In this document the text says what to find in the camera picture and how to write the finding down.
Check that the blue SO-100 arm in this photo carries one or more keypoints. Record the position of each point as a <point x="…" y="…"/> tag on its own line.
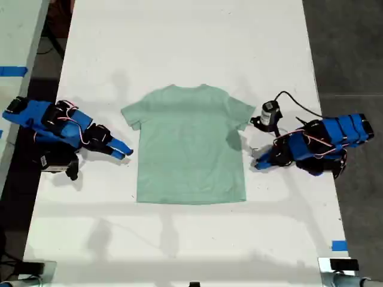
<point x="344" y="128"/>
<point x="64" y="127"/>

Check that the tiny black block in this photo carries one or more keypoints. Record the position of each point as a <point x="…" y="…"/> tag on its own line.
<point x="194" y="284"/>

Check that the silver clamp plate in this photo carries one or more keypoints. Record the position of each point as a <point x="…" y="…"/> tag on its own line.
<point x="323" y="264"/>
<point x="51" y="269"/>

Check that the small black box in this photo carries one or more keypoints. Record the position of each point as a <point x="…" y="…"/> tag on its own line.
<point x="344" y="264"/>
<point x="33" y="267"/>

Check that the grey metal pipe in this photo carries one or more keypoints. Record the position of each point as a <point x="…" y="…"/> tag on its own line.
<point x="18" y="283"/>
<point x="347" y="281"/>

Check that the short blue tape strip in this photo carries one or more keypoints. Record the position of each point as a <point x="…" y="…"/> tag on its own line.
<point x="339" y="245"/>

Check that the short black camera stalk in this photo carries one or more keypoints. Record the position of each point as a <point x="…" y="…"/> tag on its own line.
<point x="73" y="172"/>
<point x="270" y="128"/>

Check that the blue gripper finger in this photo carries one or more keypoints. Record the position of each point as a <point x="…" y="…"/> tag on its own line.
<point x="121" y="145"/>
<point x="265" y="155"/>
<point x="113" y="153"/>
<point x="263" y="165"/>

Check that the black camera box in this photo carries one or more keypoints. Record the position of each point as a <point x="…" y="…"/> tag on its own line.
<point x="55" y="161"/>
<point x="269" y="113"/>

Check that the long blue tape strip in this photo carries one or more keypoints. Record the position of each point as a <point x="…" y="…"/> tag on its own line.
<point x="13" y="71"/>

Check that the pale green T-shirt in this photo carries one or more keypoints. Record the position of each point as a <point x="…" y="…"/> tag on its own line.
<point x="191" y="143"/>

